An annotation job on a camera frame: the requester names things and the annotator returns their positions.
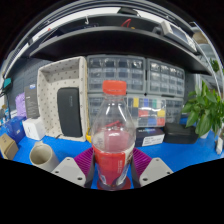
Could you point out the white dotted storage tray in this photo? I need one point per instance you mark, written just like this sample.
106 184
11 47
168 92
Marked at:
50 100

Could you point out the blue carton box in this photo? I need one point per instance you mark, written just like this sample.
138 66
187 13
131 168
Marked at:
14 128

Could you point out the white shelf rack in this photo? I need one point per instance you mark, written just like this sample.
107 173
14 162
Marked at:
213 60

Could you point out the flat black case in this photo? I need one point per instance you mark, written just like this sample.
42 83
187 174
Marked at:
180 133

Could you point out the black wall shelf unit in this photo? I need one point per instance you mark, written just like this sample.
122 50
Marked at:
110 41

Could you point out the teal bin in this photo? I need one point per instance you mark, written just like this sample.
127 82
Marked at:
8 82

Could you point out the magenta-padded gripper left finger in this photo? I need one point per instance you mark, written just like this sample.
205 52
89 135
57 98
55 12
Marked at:
70 170

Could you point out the black rounded speaker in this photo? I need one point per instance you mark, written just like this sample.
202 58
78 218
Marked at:
69 111

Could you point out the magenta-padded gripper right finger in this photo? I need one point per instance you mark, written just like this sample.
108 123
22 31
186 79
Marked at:
155 170

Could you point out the clear bottle with red cap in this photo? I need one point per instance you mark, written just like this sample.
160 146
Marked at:
111 163

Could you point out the purple plastic bag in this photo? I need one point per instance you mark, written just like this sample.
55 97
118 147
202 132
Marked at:
20 105

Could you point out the drawer cabinet with coloured drawers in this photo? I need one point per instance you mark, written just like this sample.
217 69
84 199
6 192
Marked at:
148 111

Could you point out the black box with white label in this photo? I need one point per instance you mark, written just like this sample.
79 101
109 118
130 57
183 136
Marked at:
150 136

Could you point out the beige and grey mug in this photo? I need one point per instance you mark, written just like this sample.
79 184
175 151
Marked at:
45 158

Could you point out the dark grey carton box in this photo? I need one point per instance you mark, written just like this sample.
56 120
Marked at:
31 101

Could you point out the green potted plant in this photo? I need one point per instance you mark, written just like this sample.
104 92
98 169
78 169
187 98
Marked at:
203 110

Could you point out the small white carton box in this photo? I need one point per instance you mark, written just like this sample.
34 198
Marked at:
34 128

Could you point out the brown cardboard box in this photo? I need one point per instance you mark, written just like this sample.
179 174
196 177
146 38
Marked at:
8 146

